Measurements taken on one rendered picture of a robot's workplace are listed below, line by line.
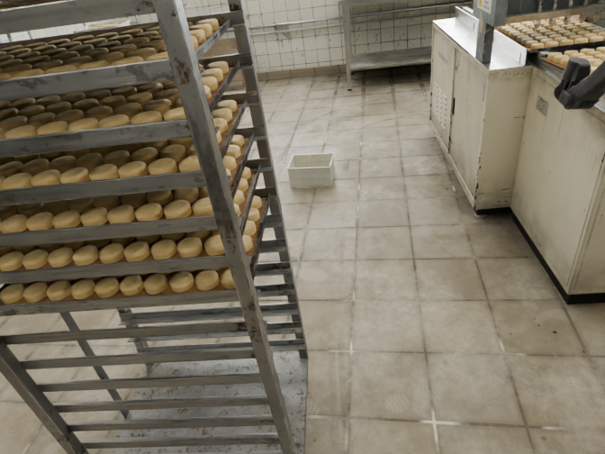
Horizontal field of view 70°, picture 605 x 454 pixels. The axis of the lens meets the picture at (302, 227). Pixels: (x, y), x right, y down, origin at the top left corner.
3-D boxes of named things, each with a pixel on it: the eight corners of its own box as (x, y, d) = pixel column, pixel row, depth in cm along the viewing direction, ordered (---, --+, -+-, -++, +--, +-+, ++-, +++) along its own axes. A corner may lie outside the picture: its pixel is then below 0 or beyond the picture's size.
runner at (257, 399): (285, 394, 111) (284, 386, 109) (284, 404, 109) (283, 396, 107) (53, 403, 118) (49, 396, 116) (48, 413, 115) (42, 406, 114)
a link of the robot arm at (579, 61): (565, 107, 135) (591, 107, 135) (581, 70, 127) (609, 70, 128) (546, 92, 144) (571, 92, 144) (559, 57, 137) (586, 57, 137)
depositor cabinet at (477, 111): (428, 133, 348) (432, 21, 301) (521, 124, 340) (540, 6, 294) (472, 222, 243) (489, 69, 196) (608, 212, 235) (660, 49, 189)
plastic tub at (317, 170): (290, 189, 303) (286, 168, 294) (295, 174, 320) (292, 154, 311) (332, 187, 296) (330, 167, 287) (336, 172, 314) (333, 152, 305)
